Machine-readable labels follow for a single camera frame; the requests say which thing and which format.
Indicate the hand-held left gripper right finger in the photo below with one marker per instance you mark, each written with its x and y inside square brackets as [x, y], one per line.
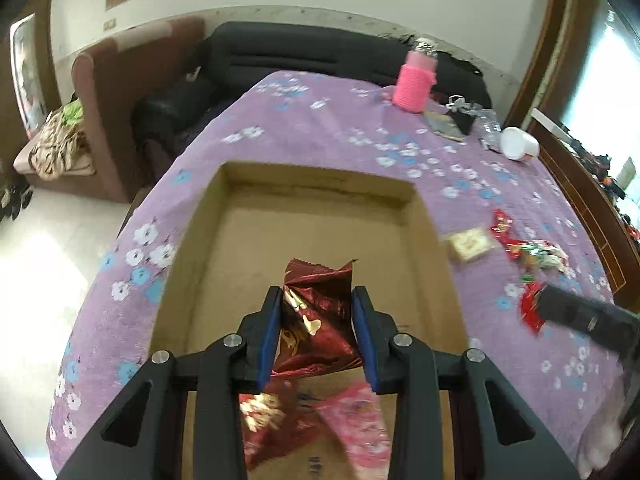
[364, 340]

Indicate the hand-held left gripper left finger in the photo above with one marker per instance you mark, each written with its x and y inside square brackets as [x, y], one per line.
[267, 340]

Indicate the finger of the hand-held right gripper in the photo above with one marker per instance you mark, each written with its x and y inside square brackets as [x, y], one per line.
[575, 312]

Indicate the glossy red snack packet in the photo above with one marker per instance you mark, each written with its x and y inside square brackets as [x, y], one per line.
[530, 310]

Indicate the dark red gold snack packet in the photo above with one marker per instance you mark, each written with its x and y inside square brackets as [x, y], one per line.
[315, 320]
[265, 420]

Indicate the red snack packet green label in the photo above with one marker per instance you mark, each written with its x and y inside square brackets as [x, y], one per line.
[520, 249]

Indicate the pink snack packet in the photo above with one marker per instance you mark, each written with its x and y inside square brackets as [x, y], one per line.
[360, 425]

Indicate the bright red snack packet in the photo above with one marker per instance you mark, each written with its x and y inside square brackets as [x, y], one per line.
[502, 224]

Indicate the shallow cardboard box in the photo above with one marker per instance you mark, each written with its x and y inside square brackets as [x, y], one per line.
[300, 230]

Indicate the beige snack packet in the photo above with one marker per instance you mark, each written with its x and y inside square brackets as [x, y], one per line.
[470, 245]

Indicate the person's right hand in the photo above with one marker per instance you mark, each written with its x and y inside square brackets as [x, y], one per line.
[600, 447]

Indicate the green white wrapped candy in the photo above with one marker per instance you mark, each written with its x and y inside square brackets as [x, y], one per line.
[547, 260]

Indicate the dark cluttered trinkets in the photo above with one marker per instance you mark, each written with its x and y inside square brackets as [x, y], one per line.
[605, 170]

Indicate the white cup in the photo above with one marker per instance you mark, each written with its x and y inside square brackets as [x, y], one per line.
[517, 142]

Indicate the clear plastic bottle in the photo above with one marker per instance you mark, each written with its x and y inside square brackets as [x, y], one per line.
[489, 127]

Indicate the purple floral blanket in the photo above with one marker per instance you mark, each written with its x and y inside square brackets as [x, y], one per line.
[310, 125]

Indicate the black binder clip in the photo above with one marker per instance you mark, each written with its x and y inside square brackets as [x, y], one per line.
[462, 115]

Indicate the small grey packet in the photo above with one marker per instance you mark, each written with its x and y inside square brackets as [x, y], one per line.
[442, 125]

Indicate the bright glass pane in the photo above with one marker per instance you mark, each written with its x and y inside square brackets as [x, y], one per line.
[610, 85]

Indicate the wooden cabinet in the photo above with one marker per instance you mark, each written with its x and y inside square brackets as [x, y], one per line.
[565, 60]

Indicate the pink sleeved bottle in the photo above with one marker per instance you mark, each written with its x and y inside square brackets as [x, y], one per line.
[415, 82]

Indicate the patterned beige cloth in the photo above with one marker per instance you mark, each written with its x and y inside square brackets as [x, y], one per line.
[60, 147]

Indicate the brown armchair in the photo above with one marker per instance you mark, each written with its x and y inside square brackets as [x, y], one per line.
[125, 95]

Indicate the black sofa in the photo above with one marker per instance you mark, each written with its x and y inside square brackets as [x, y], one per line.
[280, 55]

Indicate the dark shoes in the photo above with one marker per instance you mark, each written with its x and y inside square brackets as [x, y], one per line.
[12, 202]

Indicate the green cloth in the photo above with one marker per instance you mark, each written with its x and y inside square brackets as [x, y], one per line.
[72, 110]

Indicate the wall switch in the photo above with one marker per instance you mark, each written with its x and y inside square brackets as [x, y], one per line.
[109, 23]

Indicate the framed wall mirror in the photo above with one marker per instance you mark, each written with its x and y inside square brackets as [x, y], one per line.
[27, 70]

